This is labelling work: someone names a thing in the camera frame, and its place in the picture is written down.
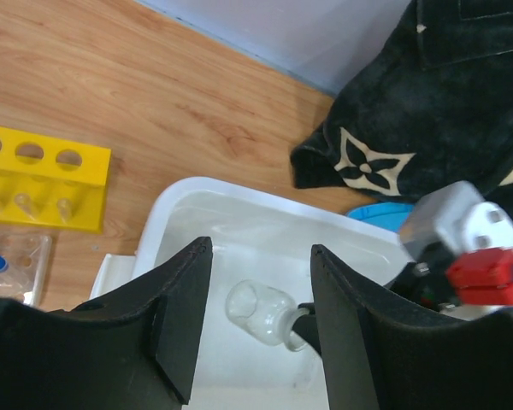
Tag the black floral blanket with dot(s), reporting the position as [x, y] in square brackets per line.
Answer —
[434, 107]

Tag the clear plastic tube rack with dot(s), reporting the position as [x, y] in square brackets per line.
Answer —
[28, 255]

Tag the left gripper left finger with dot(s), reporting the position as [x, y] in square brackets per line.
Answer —
[135, 347]

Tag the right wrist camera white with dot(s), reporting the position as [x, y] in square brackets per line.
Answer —
[462, 246]

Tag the small glass bottle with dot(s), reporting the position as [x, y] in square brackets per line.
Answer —
[265, 313]

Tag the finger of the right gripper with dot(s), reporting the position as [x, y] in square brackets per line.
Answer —
[306, 326]

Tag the white plastic bin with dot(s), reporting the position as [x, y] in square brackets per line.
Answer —
[264, 238]

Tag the yellow test tube rack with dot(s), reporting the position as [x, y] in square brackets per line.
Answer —
[52, 182]

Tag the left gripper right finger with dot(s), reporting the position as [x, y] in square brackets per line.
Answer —
[381, 351]

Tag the blue plastic tray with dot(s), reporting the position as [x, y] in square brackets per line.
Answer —
[385, 215]

